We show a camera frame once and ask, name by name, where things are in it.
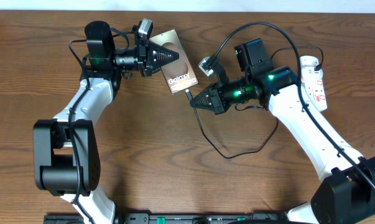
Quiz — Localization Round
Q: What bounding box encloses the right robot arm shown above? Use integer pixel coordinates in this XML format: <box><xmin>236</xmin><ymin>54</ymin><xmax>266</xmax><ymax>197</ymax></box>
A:
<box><xmin>189</xmin><ymin>67</ymin><xmax>375</xmax><ymax>223</ymax></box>

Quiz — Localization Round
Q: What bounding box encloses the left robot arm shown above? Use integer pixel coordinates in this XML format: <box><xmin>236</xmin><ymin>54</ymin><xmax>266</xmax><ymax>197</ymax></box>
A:
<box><xmin>33</xmin><ymin>19</ymin><xmax>179</xmax><ymax>223</ymax></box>

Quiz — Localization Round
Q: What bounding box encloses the white power strip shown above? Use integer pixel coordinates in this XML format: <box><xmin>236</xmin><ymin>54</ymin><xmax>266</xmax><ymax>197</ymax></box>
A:
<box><xmin>300</xmin><ymin>55</ymin><xmax>327</xmax><ymax>111</ymax></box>

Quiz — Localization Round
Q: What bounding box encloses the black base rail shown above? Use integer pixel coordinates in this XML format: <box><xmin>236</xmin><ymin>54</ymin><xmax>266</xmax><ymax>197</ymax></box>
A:
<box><xmin>43</xmin><ymin>212</ymin><xmax>318</xmax><ymax>224</ymax></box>

